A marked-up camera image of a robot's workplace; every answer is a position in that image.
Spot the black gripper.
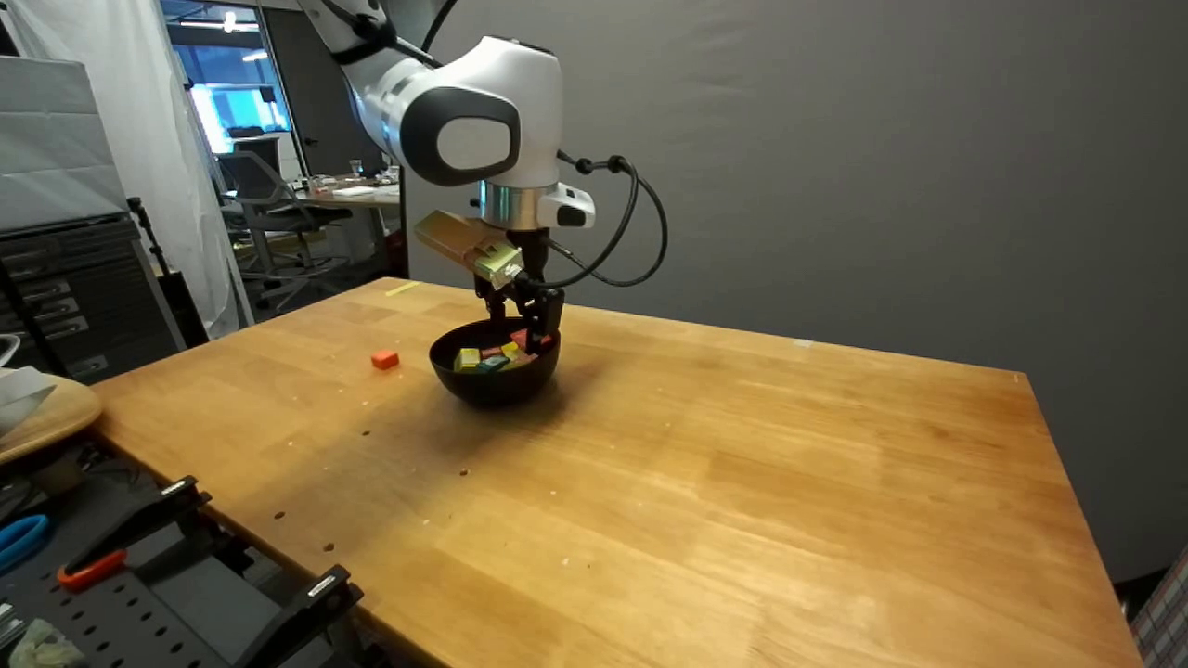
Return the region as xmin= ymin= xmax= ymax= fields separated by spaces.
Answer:
xmin=477 ymin=229 xmax=564 ymax=335

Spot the black bowl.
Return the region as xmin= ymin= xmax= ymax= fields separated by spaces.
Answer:
xmin=430 ymin=318 xmax=559 ymax=408

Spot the small red cube block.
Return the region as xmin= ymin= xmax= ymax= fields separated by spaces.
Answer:
xmin=372 ymin=348 xmax=401 ymax=370

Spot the red triangular prism block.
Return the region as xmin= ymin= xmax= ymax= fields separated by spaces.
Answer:
xmin=524 ymin=328 xmax=550 ymax=354

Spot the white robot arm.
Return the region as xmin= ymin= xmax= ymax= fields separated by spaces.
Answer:
xmin=295 ymin=0 xmax=564 ymax=341

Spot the lime yellow block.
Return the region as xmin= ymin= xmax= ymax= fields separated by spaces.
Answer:
xmin=453 ymin=348 xmax=481 ymax=370

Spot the black perforated tool board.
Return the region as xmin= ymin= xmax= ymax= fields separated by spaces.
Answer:
xmin=0 ymin=457 xmax=376 ymax=668

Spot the black equipment rack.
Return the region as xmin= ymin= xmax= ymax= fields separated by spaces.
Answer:
xmin=0 ymin=217 xmax=180 ymax=383

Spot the round wooden side board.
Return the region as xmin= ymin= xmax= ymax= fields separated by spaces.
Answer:
xmin=0 ymin=374 xmax=104 ymax=463

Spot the wrist camera on wooden mount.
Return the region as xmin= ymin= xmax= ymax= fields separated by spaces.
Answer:
xmin=416 ymin=212 xmax=524 ymax=290

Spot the orange handled clamp upper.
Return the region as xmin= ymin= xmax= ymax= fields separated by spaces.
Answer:
xmin=57 ymin=476 xmax=209 ymax=596

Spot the blue handled tool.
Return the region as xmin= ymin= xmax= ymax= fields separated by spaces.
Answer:
xmin=0 ymin=513 xmax=53 ymax=572

